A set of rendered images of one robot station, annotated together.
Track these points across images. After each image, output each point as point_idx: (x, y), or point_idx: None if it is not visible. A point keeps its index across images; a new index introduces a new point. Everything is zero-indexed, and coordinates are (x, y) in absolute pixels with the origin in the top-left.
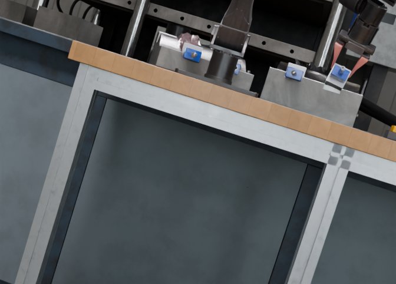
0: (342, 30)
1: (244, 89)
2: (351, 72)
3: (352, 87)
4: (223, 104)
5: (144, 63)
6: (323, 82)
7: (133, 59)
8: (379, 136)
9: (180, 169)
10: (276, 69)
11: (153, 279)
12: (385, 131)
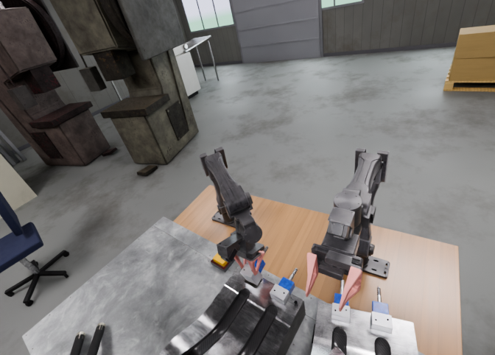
0: (255, 251)
1: None
2: (246, 262)
3: (185, 336)
4: None
5: (407, 233)
6: (213, 348)
7: (415, 236)
8: (241, 258)
9: None
10: (297, 297)
11: None
12: (227, 266)
